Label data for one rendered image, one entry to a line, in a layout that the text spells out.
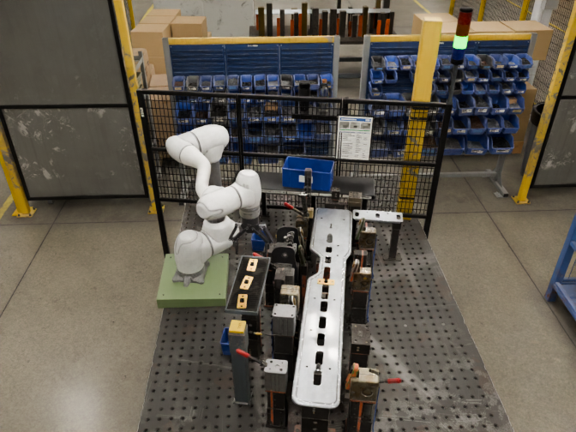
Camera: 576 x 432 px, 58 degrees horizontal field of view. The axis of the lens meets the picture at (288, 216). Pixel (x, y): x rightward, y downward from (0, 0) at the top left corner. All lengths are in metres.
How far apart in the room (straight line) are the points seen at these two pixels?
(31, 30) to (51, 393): 2.65
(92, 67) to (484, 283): 3.51
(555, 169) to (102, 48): 4.11
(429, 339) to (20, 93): 3.67
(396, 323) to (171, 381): 1.17
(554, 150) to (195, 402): 3.99
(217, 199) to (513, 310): 2.71
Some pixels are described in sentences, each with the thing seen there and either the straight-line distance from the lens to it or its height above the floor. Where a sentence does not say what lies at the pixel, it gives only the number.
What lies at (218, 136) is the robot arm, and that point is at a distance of 2.65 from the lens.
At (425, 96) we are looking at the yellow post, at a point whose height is 1.58.
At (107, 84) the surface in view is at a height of 1.23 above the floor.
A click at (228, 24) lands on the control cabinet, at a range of 9.23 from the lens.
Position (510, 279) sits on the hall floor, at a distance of 4.47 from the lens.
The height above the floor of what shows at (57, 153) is 0.61.
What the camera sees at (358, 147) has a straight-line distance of 3.30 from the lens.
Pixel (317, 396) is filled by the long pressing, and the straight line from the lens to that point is 2.13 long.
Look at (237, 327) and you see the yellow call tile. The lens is 2.15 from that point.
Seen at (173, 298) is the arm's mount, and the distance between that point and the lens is 2.91.
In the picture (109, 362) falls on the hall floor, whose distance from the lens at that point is 3.73.
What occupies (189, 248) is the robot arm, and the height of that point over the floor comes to 1.00.
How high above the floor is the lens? 2.70
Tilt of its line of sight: 34 degrees down
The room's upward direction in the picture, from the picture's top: straight up
